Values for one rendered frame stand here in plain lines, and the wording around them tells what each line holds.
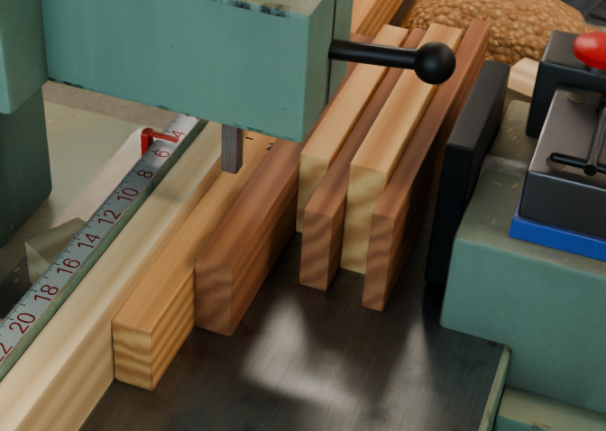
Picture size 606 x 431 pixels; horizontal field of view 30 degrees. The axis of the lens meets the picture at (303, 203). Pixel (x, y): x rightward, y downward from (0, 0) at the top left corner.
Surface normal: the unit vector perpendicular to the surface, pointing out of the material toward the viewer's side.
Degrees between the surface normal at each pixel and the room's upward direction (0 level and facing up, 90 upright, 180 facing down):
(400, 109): 0
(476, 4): 23
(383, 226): 90
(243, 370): 0
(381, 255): 90
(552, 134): 0
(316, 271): 90
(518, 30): 41
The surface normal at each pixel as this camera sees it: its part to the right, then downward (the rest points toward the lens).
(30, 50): 0.94, 0.25
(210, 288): -0.34, 0.56
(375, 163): 0.05, -0.79
